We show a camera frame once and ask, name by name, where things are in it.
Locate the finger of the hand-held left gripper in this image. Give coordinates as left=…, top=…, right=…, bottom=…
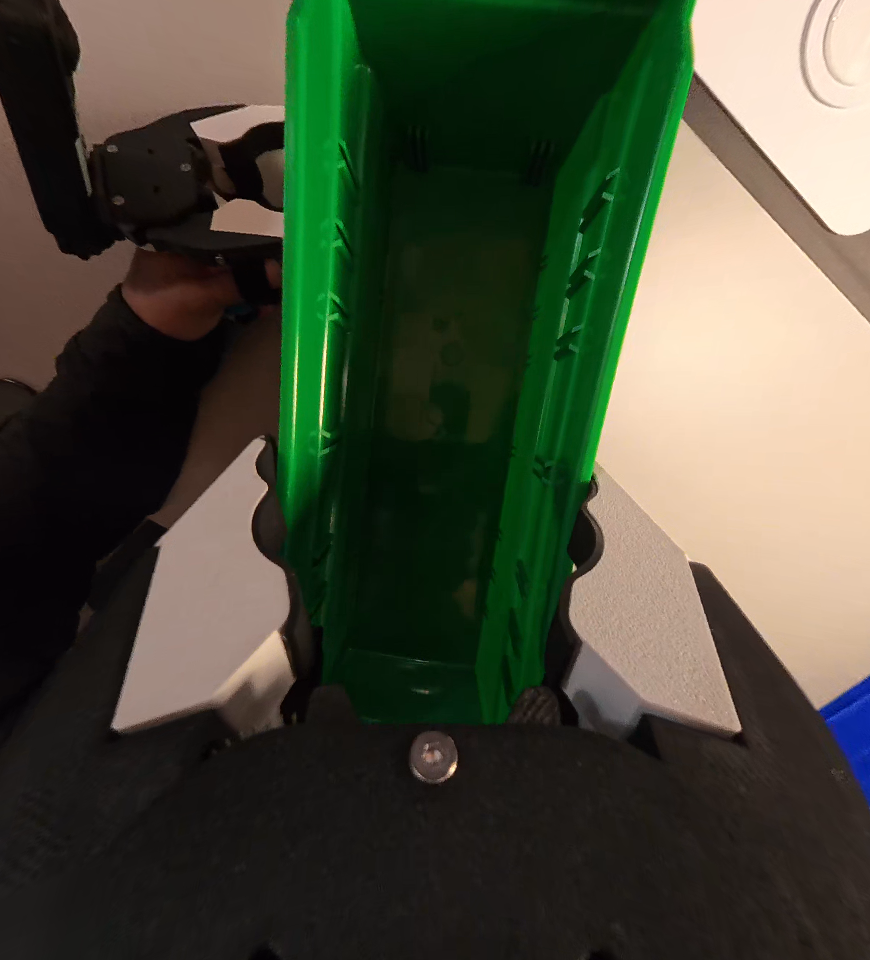
left=146, top=201, right=286, bottom=265
left=186, top=103, right=286, bottom=211

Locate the person's left forearm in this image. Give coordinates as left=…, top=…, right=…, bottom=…
left=0, top=283, right=229, bottom=661

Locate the person's left hand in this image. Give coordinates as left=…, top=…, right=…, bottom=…
left=120, top=249, right=233, bottom=342

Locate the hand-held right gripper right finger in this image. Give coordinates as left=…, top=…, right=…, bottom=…
left=553, top=463, right=745, bottom=740

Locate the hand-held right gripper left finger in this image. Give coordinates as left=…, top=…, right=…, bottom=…
left=109, top=435, right=319, bottom=735

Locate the white and wood document stand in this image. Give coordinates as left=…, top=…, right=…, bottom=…
left=693, top=0, right=870, bottom=237

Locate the green plastic bin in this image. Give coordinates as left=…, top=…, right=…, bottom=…
left=277, top=0, right=698, bottom=727

